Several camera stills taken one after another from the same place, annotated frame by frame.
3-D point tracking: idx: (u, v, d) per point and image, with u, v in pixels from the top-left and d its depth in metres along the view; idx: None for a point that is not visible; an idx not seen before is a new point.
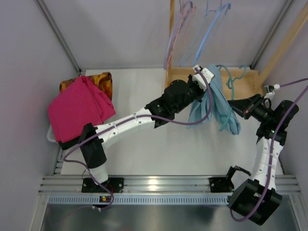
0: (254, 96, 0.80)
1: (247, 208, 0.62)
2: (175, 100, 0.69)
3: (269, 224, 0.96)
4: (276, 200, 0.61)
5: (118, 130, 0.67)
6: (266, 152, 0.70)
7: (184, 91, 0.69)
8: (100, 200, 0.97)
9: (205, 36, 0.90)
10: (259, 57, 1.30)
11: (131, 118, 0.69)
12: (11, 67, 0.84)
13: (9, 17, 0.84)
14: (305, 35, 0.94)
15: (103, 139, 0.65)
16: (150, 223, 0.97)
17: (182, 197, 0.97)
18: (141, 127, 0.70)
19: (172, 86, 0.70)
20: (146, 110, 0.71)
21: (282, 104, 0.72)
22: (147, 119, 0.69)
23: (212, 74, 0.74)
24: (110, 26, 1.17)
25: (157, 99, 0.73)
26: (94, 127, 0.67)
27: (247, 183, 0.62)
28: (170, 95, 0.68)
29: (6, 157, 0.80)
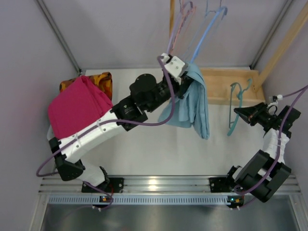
0: (259, 104, 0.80)
1: (254, 180, 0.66)
2: (143, 98, 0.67)
3: (268, 224, 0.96)
4: (285, 172, 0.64)
5: (81, 142, 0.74)
6: (275, 137, 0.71)
7: (152, 88, 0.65)
8: (100, 200, 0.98)
9: (205, 31, 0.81)
10: (260, 56, 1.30)
11: (94, 126, 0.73)
12: (11, 67, 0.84)
13: (9, 18, 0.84)
14: (306, 35, 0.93)
15: (66, 154, 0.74)
16: (150, 223, 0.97)
17: (186, 197, 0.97)
18: (107, 133, 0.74)
19: (137, 83, 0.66)
20: (111, 113, 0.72)
21: (287, 107, 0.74)
22: (111, 125, 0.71)
23: (182, 64, 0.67)
24: (110, 26, 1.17)
25: (125, 99, 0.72)
26: (58, 140, 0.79)
27: (258, 154, 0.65)
28: (134, 93, 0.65)
29: (6, 158, 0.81)
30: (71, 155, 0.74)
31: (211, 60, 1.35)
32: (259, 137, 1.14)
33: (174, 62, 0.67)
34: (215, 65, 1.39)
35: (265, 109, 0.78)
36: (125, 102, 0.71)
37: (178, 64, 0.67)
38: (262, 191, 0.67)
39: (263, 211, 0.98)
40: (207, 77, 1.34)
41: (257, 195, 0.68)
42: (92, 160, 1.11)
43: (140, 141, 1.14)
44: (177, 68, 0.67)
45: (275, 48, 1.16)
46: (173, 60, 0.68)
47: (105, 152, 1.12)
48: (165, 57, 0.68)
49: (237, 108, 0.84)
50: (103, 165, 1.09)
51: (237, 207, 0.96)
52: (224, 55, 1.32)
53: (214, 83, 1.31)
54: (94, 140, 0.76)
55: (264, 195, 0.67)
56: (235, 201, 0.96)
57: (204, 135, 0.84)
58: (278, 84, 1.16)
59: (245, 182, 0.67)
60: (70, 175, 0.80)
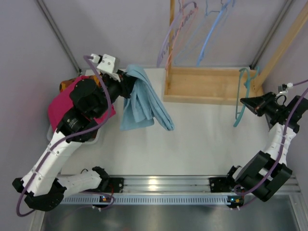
0: (266, 94, 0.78)
1: (254, 181, 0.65)
2: (87, 104, 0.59)
3: (269, 224, 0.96)
4: (286, 173, 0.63)
5: (42, 173, 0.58)
6: (279, 135, 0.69)
7: (93, 89, 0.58)
8: (100, 200, 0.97)
9: (208, 33, 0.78)
10: (260, 56, 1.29)
11: (46, 153, 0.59)
12: (11, 67, 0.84)
13: (10, 18, 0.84)
14: (305, 35, 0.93)
15: (33, 192, 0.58)
16: (150, 223, 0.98)
17: (187, 197, 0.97)
18: (65, 153, 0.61)
19: (76, 90, 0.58)
20: (58, 133, 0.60)
21: (297, 97, 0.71)
22: (63, 144, 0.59)
23: (113, 58, 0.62)
24: (110, 26, 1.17)
25: (67, 112, 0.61)
26: (21, 180, 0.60)
27: (258, 155, 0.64)
28: (76, 100, 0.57)
29: (6, 158, 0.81)
30: (38, 189, 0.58)
31: (211, 60, 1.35)
32: (259, 136, 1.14)
33: (106, 60, 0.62)
34: (215, 65, 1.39)
35: (273, 99, 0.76)
36: (65, 118, 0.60)
37: (109, 60, 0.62)
38: (262, 192, 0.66)
39: (263, 211, 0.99)
40: (206, 77, 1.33)
41: (257, 195, 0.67)
42: (92, 160, 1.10)
43: (140, 141, 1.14)
44: (109, 65, 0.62)
45: (275, 48, 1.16)
46: (102, 59, 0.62)
47: (105, 152, 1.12)
48: (94, 56, 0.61)
49: (243, 98, 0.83)
50: (103, 165, 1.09)
51: (237, 207, 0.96)
52: (224, 55, 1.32)
53: (214, 83, 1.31)
54: (57, 164, 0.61)
55: (264, 195, 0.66)
56: (235, 202, 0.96)
57: (169, 127, 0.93)
58: (278, 84, 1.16)
59: (244, 182, 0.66)
60: (53, 206, 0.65)
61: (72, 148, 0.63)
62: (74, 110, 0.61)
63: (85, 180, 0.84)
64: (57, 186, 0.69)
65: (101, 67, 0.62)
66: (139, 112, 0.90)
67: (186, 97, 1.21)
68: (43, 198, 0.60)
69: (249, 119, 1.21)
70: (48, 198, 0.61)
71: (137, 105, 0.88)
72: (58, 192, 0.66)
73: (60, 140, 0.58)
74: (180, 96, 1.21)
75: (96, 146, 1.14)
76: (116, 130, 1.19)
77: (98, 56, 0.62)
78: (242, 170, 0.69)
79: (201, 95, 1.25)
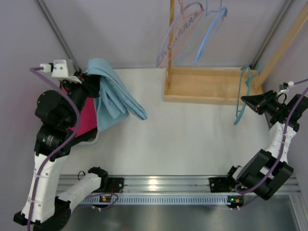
0: (267, 92, 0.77)
1: (255, 180, 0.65)
2: (57, 116, 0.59)
3: (269, 224, 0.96)
4: (288, 172, 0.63)
5: (40, 199, 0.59)
6: (280, 133, 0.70)
7: (58, 100, 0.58)
8: (100, 200, 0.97)
9: (206, 34, 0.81)
10: (260, 56, 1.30)
11: (36, 180, 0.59)
12: (12, 68, 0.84)
13: (10, 18, 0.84)
14: (305, 35, 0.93)
15: (38, 219, 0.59)
16: (150, 223, 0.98)
17: (187, 197, 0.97)
18: (54, 172, 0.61)
19: (41, 105, 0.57)
20: (39, 156, 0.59)
21: (298, 95, 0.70)
22: (48, 165, 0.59)
23: (64, 63, 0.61)
24: (110, 26, 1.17)
25: (40, 131, 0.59)
26: (21, 214, 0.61)
27: (260, 153, 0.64)
28: (45, 115, 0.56)
29: (6, 158, 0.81)
30: (42, 214, 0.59)
31: (211, 60, 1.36)
32: (259, 136, 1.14)
33: (58, 65, 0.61)
34: (214, 65, 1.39)
35: (274, 97, 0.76)
36: (39, 137, 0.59)
37: (61, 64, 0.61)
38: (263, 190, 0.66)
39: (264, 211, 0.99)
40: (206, 77, 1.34)
41: (259, 193, 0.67)
42: (92, 160, 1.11)
43: (140, 141, 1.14)
44: (63, 69, 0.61)
45: (275, 48, 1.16)
46: (54, 67, 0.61)
47: (106, 152, 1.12)
48: (44, 66, 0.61)
49: (243, 96, 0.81)
50: (103, 165, 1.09)
51: (237, 207, 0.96)
52: (224, 55, 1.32)
53: (214, 83, 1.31)
54: (53, 184, 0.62)
55: (266, 193, 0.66)
56: (234, 201, 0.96)
57: (143, 117, 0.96)
58: (278, 84, 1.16)
59: (246, 181, 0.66)
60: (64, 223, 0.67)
61: (61, 164, 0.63)
62: (46, 127, 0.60)
63: (87, 187, 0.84)
64: (58, 203, 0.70)
65: (57, 74, 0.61)
66: (113, 108, 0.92)
67: (186, 97, 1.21)
68: (50, 220, 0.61)
69: (250, 119, 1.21)
70: (56, 218, 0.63)
71: (109, 102, 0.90)
72: (62, 209, 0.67)
73: (44, 162, 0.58)
74: (180, 96, 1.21)
75: (96, 146, 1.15)
76: (116, 130, 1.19)
77: (48, 65, 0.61)
78: (243, 168, 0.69)
79: (201, 95, 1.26)
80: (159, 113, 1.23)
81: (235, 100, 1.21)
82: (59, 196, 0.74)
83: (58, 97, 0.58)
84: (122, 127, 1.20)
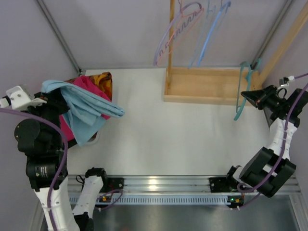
0: (268, 87, 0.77)
1: (258, 178, 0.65)
2: (42, 142, 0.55)
3: (267, 224, 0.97)
4: (290, 169, 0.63)
5: (62, 226, 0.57)
6: (281, 130, 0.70)
7: (38, 126, 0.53)
8: (100, 200, 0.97)
9: (209, 34, 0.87)
10: (260, 56, 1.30)
11: (49, 212, 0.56)
12: (11, 67, 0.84)
13: (10, 18, 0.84)
14: (305, 35, 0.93)
15: None
16: (150, 223, 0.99)
17: (188, 197, 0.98)
18: (63, 196, 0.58)
19: (22, 138, 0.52)
20: (40, 190, 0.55)
21: (297, 91, 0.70)
22: (56, 193, 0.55)
23: (21, 89, 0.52)
24: (109, 25, 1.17)
25: (28, 165, 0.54)
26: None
27: (262, 151, 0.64)
28: (32, 145, 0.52)
29: (6, 158, 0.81)
30: None
31: (211, 60, 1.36)
32: (259, 136, 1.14)
33: (15, 95, 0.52)
34: (214, 65, 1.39)
35: (275, 93, 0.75)
36: (30, 170, 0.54)
37: (17, 92, 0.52)
38: (266, 188, 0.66)
39: (263, 211, 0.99)
40: (206, 78, 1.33)
41: (262, 191, 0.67)
42: (92, 160, 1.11)
43: (140, 141, 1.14)
44: (22, 96, 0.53)
45: (275, 48, 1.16)
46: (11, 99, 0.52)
47: (106, 152, 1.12)
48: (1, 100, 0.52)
49: (244, 92, 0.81)
50: (103, 165, 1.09)
51: (237, 207, 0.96)
52: (223, 56, 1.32)
53: (214, 83, 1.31)
54: (67, 207, 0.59)
55: (270, 190, 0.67)
56: (234, 202, 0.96)
57: (120, 113, 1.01)
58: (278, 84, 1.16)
59: (249, 179, 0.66)
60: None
61: (66, 186, 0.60)
62: (33, 159, 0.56)
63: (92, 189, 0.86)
64: (78, 219, 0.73)
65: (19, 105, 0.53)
66: (86, 115, 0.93)
67: (186, 97, 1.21)
68: None
69: (250, 119, 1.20)
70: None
71: (82, 112, 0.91)
72: (85, 220, 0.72)
73: (51, 192, 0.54)
74: (180, 96, 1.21)
75: (96, 146, 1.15)
76: (116, 130, 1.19)
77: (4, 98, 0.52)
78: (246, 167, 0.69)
79: (201, 95, 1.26)
80: (159, 113, 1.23)
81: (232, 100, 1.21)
82: (74, 212, 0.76)
83: (36, 123, 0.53)
84: (122, 127, 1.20)
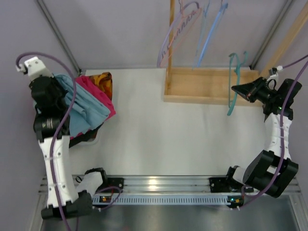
0: (257, 79, 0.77)
1: (263, 181, 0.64)
2: (52, 95, 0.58)
3: (268, 224, 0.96)
4: (292, 169, 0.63)
5: (62, 180, 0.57)
6: (277, 126, 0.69)
7: (49, 79, 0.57)
8: (100, 200, 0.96)
9: (208, 35, 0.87)
10: (260, 56, 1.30)
11: (50, 163, 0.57)
12: (12, 67, 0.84)
13: (10, 18, 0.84)
14: (305, 35, 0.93)
15: (70, 198, 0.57)
16: (150, 223, 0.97)
17: (191, 197, 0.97)
18: (65, 152, 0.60)
19: (33, 88, 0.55)
20: (44, 142, 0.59)
21: (286, 82, 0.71)
22: (58, 144, 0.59)
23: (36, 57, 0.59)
24: (110, 26, 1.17)
25: (37, 119, 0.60)
26: (48, 206, 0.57)
27: (263, 154, 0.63)
28: (41, 96, 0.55)
29: (6, 158, 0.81)
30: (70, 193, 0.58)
31: (211, 60, 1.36)
32: (259, 137, 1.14)
33: (32, 61, 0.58)
34: (215, 65, 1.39)
35: (264, 84, 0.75)
36: (37, 125, 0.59)
37: (35, 59, 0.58)
38: (272, 190, 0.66)
39: (264, 211, 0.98)
40: (206, 78, 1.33)
41: (268, 192, 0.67)
42: (92, 160, 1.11)
43: (140, 141, 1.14)
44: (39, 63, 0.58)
45: (275, 48, 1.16)
46: (28, 65, 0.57)
47: (106, 151, 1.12)
48: (20, 66, 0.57)
49: (234, 86, 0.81)
50: (103, 164, 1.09)
51: (237, 207, 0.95)
52: (223, 56, 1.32)
53: (214, 83, 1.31)
54: (67, 167, 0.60)
55: (275, 191, 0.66)
56: (234, 202, 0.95)
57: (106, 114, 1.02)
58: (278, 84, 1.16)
59: (253, 184, 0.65)
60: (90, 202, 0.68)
61: (68, 147, 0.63)
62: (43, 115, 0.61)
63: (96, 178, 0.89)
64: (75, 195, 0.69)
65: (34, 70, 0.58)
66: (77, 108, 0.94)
67: (186, 97, 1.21)
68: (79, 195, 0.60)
69: (250, 119, 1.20)
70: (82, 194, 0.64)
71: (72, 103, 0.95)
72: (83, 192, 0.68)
73: (54, 142, 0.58)
74: (180, 96, 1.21)
75: (96, 146, 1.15)
76: (116, 130, 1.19)
77: (23, 65, 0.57)
78: (249, 171, 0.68)
79: (201, 95, 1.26)
80: (159, 113, 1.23)
81: (221, 100, 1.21)
82: None
83: (47, 78, 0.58)
84: (122, 127, 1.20)
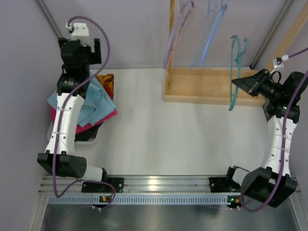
0: (260, 72, 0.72)
1: (261, 194, 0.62)
2: (78, 60, 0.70)
3: (269, 224, 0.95)
4: (290, 186, 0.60)
5: (65, 131, 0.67)
6: (279, 134, 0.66)
7: (77, 44, 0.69)
8: (100, 200, 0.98)
9: (210, 35, 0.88)
10: (259, 56, 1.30)
11: (61, 114, 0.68)
12: (12, 67, 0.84)
13: (11, 19, 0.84)
14: (305, 35, 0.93)
15: (64, 150, 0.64)
16: (150, 223, 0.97)
17: (192, 197, 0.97)
18: (75, 109, 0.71)
19: (64, 49, 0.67)
20: (62, 95, 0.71)
21: (292, 76, 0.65)
22: (72, 100, 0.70)
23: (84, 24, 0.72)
24: (110, 26, 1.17)
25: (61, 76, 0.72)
26: (45, 151, 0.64)
27: (261, 172, 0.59)
28: (69, 57, 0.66)
29: (7, 158, 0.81)
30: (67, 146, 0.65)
31: (211, 60, 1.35)
32: (259, 136, 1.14)
33: (80, 27, 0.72)
34: (215, 65, 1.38)
35: (267, 78, 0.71)
36: (60, 81, 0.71)
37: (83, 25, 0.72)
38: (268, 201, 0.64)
39: (264, 211, 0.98)
40: (207, 78, 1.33)
41: None
42: (92, 160, 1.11)
43: (140, 141, 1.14)
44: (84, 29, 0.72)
45: (275, 48, 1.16)
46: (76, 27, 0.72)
47: (106, 151, 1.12)
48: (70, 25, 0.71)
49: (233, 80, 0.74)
50: (103, 165, 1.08)
51: (237, 207, 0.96)
52: (224, 55, 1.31)
53: (214, 83, 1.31)
54: (73, 122, 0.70)
55: (272, 202, 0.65)
56: (234, 201, 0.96)
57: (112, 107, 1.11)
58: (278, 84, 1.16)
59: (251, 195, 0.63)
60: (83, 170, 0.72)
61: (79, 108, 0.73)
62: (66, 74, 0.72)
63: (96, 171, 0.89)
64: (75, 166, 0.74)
65: (78, 32, 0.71)
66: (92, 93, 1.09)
67: (186, 96, 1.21)
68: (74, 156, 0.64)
69: (250, 119, 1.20)
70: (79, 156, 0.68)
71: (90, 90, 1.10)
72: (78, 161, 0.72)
73: (69, 96, 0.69)
74: (180, 96, 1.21)
75: (96, 146, 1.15)
76: (116, 130, 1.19)
77: (71, 25, 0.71)
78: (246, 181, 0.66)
79: (202, 95, 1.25)
80: (160, 113, 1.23)
81: (221, 99, 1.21)
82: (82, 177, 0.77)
83: (79, 44, 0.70)
84: (123, 127, 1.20)
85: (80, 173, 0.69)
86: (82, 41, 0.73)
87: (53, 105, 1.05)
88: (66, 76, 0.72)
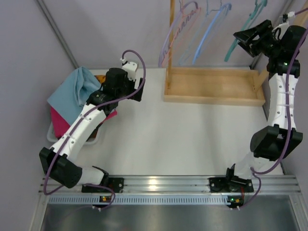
0: (262, 26, 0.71)
1: (271, 150, 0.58)
2: (118, 83, 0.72)
3: (269, 224, 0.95)
4: (298, 138, 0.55)
5: (75, 137, 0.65)
6: (282, 92, 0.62)
7: (123, 72, 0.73)
8: (100, 200, 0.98)
9: (205, 34, 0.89)
10: (259, 57, 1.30)
11: (80, 120, 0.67)
12: (11, 67, 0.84)
13: (11, 19, 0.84)
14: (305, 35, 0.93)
15: (66, 153, 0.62)
16: (150, 223, 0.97)
17: (201, 197, 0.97)
18: (95, 121, 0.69)
19: (111, 70, 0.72)
20: (89, 105, 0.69)
21: (290, 30, 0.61)
22: (95, 112, 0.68)
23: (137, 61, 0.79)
24: (110, 26, 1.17)
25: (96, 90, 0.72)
26: (50, 147, 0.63)
27: (268, 130, 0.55)
28: (112, 77, 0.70)
29: (6, 157, 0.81)
30: (71, 151, 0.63)
31: (211, 60, 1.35)
32: None
33: (132, 62, 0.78)
34: (215, 65, 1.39)
35: (269, 33, 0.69)
36: (94, 94, 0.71)
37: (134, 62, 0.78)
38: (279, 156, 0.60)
39: (264, 211, 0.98)
40: (207, 78, 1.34)
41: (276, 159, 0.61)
42: (92, 160, 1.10)
43: (140, 141, 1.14)
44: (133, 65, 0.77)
45: None
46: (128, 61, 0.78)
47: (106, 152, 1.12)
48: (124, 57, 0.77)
49: (235, 33, 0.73)
50: (103, 165, 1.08)
51: (237, 207, 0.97)
52: (224, 55, 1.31)
53: (213, 83, 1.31)
54: (86, 133, 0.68)
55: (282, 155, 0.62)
56: (235, 202, 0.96)
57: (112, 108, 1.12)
58: None
59: (261, 151, 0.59)
60: (76, 181, 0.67)
61: (99, 121, 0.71)
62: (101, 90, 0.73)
63: (96, 174, 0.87)
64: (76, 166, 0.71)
65: (128, 66, 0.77)
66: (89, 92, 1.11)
67: (186, 97, 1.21)
68: (70, 163, 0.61)
69: (250, 118, 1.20)
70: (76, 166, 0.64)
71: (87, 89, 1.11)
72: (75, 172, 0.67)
73: (94, 108, 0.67)
74: (180, 96, 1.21)
75: (96, 146, 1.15)
76: (117, 130, 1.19)
77: (125, 58, 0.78)
78: (255, 140, 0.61)
79: (201, 95, 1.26)
80: (159, 112, 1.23)
81: (221, 100, 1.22)
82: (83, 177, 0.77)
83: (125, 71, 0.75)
84: (123, 126, 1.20)
85: (70, 184, 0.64)
86: (128, 73, 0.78)
87: (54, 105, 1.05)
88: (100, 91, 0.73)
